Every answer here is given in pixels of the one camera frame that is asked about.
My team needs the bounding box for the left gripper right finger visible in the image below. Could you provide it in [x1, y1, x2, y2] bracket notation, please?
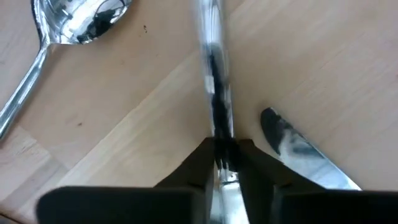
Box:
[238, 138, 398, 224]

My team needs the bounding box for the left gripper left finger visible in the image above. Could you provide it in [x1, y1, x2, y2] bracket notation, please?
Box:
[35, 138, 216, 224]

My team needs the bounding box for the silver table knife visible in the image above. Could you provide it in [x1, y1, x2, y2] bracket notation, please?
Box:
[259, 107, 363, 191]
[191, 0, 249, 224]

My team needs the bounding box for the silver spoon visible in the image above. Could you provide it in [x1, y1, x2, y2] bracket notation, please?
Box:
[0, 0, 133, 141]

